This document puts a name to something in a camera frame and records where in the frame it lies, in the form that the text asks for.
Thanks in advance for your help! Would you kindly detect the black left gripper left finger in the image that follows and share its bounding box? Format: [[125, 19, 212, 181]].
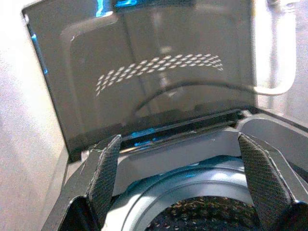
[[42, 134, 122, 231]]

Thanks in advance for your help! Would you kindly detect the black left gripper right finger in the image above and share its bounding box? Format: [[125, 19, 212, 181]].
[[237, 115, 308, 231]]

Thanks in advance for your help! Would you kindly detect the grey top-load washing machine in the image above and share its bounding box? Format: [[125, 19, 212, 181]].
[[48, 108, 308, 231]]

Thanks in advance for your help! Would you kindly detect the dark speckled garment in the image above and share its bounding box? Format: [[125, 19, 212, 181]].
[[141, 195, 263, 231]]

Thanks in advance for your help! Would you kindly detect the dark glass washer lid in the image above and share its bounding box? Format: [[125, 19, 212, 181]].
[[21, 0, 259, 165]]

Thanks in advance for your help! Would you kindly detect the white water pipe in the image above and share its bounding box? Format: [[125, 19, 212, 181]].
[[250, 0, 298, 96]]

